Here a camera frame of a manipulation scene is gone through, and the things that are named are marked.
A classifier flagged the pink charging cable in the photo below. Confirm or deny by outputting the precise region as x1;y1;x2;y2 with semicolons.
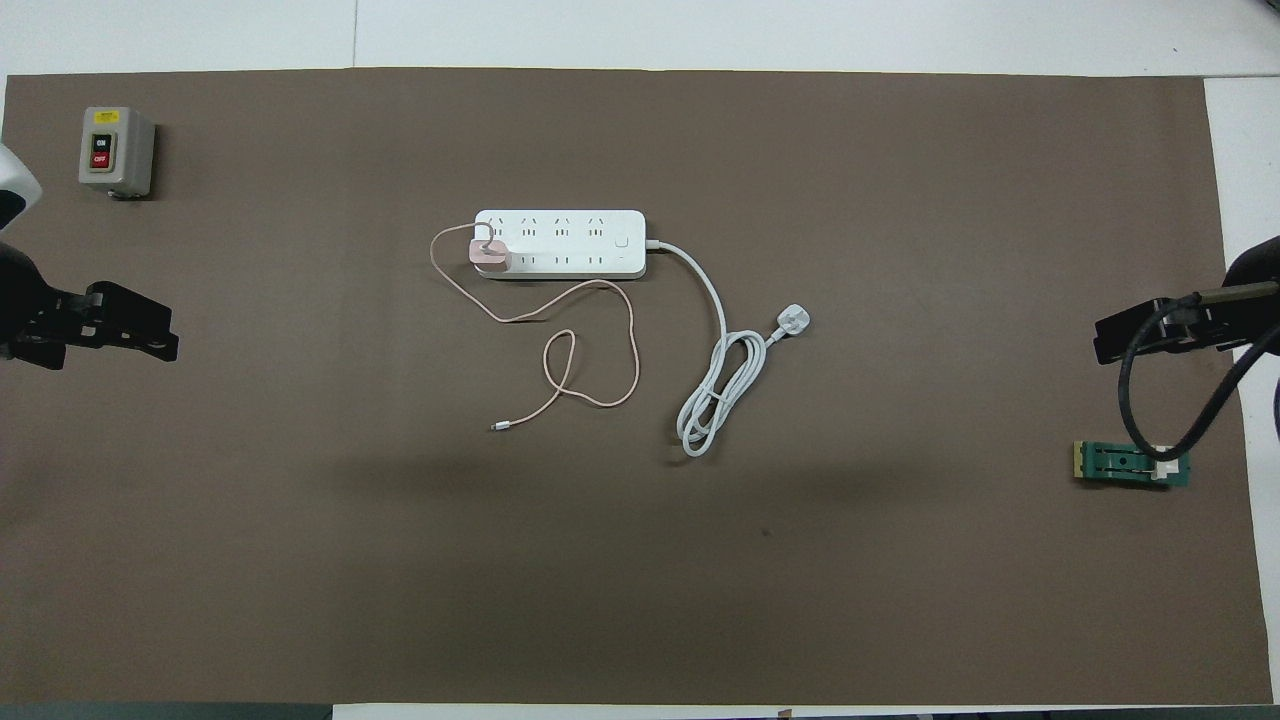
430;222;641;433

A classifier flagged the grey on-off switch box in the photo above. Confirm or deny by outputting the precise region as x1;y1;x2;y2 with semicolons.
78;106;157;200

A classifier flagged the green knife switch block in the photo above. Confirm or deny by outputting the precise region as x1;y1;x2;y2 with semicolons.
1073;440;1193;491

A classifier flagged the brown table mat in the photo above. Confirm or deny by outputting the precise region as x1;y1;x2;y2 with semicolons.
0;67;1273;707

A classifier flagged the white power strip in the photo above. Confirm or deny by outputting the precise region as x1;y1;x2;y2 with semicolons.
473;208;648;280

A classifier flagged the white power cord with plug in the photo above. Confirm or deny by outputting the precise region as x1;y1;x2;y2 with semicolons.
645;239;812;459

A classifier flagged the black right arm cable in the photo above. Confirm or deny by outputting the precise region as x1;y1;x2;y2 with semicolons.
1118;284;1280;463

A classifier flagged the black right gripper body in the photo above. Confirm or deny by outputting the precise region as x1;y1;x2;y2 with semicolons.
1135;297;1241;346

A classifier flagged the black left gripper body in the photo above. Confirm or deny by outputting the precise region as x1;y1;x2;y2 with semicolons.
40;283;151;351

